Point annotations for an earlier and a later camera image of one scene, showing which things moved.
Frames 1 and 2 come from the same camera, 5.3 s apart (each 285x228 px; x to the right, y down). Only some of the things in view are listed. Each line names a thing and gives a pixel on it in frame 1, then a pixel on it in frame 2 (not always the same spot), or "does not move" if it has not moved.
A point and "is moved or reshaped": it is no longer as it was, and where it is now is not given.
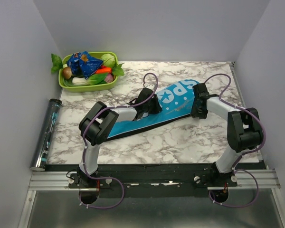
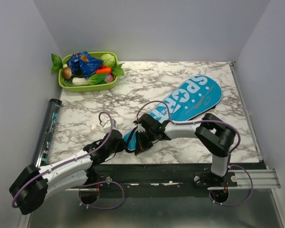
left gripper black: [156, 108] -> [122, 147]
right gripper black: [194, 112] -> [140, 146]
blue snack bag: [84, 64] does not move
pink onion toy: [109, 78] does not move
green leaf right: [118, 71] does not move
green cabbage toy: [109, 60] does not move
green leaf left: [57, 62] does not move
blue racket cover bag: [176, 102] is moved or reshaped
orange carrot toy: [107, 70] does not move
